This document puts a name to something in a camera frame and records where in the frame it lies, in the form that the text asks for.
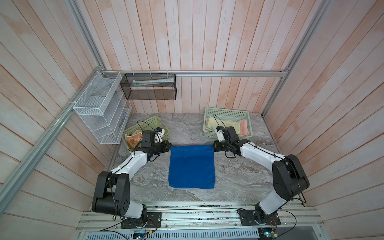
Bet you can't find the orange patterned towel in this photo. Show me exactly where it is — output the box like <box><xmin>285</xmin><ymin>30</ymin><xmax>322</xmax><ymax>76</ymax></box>
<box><xmin>125</xmin><ymin>130</ymin><xmax>143</xmax><ymax>149</ymax></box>

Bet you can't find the pink towel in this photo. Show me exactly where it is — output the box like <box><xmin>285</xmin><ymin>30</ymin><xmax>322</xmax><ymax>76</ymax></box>
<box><xmin>239</xmin><ymin>119</ymin><xmax>250</xmax><ymax>136</ymax></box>

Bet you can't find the pale yellow teal towel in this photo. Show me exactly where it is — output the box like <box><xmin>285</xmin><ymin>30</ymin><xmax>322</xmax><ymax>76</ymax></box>
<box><xmin>205</xmin><ymin>117</ymin><xmax>242</xmax><ymax>135</ymax></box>

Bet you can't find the blue towel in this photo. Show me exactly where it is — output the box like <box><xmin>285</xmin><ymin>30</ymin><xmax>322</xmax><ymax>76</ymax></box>
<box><xmin>169</xmin><ymin>145</ymin><xmax>216</xmax><ymax>189</ymax></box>

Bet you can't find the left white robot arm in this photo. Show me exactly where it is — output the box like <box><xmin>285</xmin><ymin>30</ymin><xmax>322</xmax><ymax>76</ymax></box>
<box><xmin>92</xmin><ymin>140</ymin><xmax>173</xmax><ymax>219</ymax></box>

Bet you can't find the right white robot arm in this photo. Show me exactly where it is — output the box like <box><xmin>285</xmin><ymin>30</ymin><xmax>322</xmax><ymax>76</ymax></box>
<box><xmin>213</xmin><ymin>139</ymin><xmax>310</xmax><ymax>218</ymax></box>

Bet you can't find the light green towel basket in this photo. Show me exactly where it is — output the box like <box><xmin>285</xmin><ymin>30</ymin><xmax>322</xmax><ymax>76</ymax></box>
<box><xmin>122</xmin><ymin>116</ymin><xmax>170</xmax><ymax>152</ymax></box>

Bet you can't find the mint green empty basket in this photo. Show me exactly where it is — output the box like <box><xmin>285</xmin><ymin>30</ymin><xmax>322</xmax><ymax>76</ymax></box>
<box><xmin>203</xmin><ymin>108</ymin><xmax>253</xmax><ymax>140</ymax></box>

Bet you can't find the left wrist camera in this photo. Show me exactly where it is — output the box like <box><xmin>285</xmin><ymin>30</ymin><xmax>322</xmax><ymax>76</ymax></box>
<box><xmin>140</xmin><ymin>127</ymin><xmax>165</xmax><ymax>148</ymax></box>

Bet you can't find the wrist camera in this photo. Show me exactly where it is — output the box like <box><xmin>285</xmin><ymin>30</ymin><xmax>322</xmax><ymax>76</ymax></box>
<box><xmin>215</xmin><ymin>126</ymin><xmax>240</xmax><ymax>144</ymax></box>
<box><xmin>140</xmin><ymin>127</ymin><xmax>165</xmax><ymax>148</ymax></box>

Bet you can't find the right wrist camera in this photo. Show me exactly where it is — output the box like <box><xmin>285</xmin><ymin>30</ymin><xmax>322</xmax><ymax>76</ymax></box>
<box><xmin>215</xmin><ymin>126</ymin><xmax>240</xmax><ymax>144</ymax></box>

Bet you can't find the black wire mesh basket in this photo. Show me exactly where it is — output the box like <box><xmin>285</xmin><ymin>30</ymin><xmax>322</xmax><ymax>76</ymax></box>
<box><xmin>120</xmin><ymin>73</ymin><xmax>177</xmax><ymax>101</ymax></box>

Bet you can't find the white wire mesh shelf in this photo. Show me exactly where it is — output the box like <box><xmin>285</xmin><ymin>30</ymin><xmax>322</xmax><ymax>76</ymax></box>
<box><xmin>74</xmin><ymin>71</ymin><xmax>132</xmax><ymax>145</ymax></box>

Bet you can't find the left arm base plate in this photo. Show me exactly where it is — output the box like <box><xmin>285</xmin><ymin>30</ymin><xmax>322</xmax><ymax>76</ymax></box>
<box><xmin>121</xmin><ymin>212</ymin><xmax>162</xmax><ymax>229</ymax></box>

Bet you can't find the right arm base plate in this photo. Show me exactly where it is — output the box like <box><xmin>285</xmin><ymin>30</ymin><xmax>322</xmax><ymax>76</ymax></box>
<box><xmin>237</xmin><ymin>208</ymin><xmax>281</xmax><ymax>226</ymax></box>

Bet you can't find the aluminium front rail frame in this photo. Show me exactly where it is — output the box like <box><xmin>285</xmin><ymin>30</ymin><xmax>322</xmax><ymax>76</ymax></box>
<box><xmin>74</xmin><ymin>201</ymin><xmax>330</xmax><ymax>240</ymax></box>

